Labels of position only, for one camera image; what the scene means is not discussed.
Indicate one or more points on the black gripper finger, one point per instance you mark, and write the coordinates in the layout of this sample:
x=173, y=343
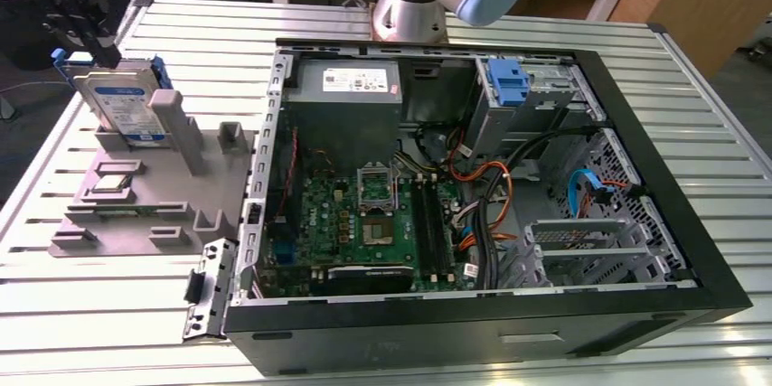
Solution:
x=107, y=51

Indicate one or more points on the hard disk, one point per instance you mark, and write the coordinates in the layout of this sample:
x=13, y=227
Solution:
x=121, y=106

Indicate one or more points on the grey metal disk bay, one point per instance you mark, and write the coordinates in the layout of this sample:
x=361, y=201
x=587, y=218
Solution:
x=603, y=224

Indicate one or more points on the silver CPU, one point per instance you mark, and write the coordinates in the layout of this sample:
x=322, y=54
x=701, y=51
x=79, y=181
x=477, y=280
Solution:
x=110, y=181

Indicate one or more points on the green RAM stick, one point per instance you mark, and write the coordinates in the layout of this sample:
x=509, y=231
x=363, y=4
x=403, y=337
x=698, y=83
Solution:
x=127, y=210

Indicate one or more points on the grey parts rack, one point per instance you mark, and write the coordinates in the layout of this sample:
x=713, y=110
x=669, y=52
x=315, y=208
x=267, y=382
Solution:
x=163, y=228

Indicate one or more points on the grey power supply unit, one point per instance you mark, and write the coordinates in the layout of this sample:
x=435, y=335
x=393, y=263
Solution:
x=345, y=133

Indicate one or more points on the green motherboard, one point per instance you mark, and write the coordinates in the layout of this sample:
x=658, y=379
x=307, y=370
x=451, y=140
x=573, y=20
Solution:
x=326, y=223

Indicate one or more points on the CPU socket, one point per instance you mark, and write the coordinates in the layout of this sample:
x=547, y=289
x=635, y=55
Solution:
x=379, y=232

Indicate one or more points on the black RAM slot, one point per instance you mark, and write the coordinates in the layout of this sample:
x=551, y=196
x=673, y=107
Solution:
x=425, y=223
x=441, y=223

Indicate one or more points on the black graphics card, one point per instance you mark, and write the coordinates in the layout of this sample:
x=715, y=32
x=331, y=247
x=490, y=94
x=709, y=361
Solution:
x=369, y=275

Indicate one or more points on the blue drive cage latch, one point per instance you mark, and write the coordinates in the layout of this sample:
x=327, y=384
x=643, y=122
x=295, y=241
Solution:
x=510, y=83

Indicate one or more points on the grey metal drive cage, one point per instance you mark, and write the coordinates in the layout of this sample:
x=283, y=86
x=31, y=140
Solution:
x=543, y=83

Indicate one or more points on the black open PC case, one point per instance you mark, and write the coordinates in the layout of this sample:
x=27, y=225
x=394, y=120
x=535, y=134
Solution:
x=422, y=341

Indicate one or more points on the grey metal card bracket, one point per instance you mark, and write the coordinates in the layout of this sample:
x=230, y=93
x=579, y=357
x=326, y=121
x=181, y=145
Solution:
x=211, y=277

